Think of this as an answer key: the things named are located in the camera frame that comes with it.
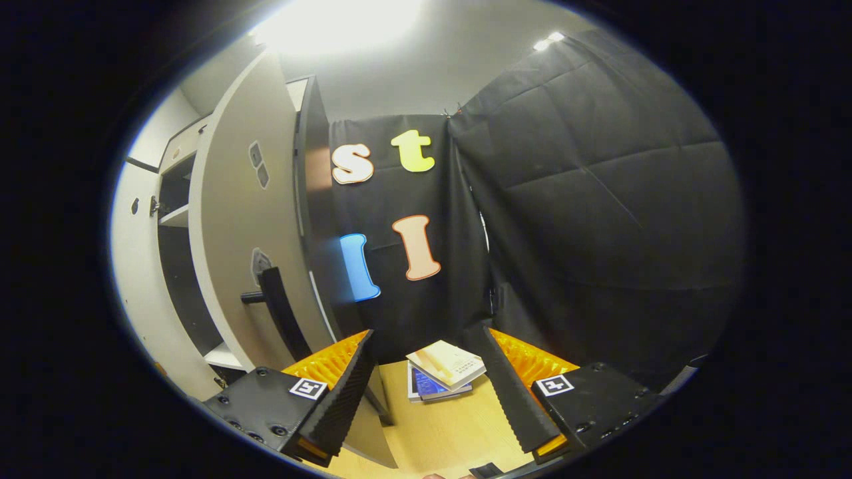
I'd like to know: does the black backdrop cloth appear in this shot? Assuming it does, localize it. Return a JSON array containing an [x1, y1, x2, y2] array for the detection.
[[329, 30, 746, 395]]

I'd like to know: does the grey shoe cabinet door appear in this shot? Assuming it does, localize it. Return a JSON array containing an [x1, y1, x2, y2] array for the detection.
[[110, 163, 224, 402], [188, 50, 400, 470]]

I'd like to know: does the grey cabinet drawer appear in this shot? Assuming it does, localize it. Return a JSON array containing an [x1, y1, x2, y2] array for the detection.
[[160, 114, 212, 175]]

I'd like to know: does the blue book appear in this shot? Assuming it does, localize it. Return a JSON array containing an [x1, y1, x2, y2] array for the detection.
[[407, 363, 473, 403]]

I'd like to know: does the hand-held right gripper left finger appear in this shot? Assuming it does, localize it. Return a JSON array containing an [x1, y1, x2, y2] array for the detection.
[[202, 330, 378, 466]]

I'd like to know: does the grey shoe cabinet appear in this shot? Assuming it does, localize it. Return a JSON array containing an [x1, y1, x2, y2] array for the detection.
[[126, 75, 393, 426]]

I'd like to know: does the large ceiling light panel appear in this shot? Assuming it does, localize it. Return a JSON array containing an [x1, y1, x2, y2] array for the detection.
[[253, 0, 424, 55]]

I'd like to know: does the black door handle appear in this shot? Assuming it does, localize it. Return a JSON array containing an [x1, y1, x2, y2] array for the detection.
[[241, 266, 314, 363]]

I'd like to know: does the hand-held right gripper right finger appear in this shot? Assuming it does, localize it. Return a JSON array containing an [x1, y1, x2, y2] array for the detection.
[[479, 327, 666, 460]]

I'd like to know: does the cream book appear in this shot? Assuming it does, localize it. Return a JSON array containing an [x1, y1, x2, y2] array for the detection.
[[406, 340, 487, 391]]

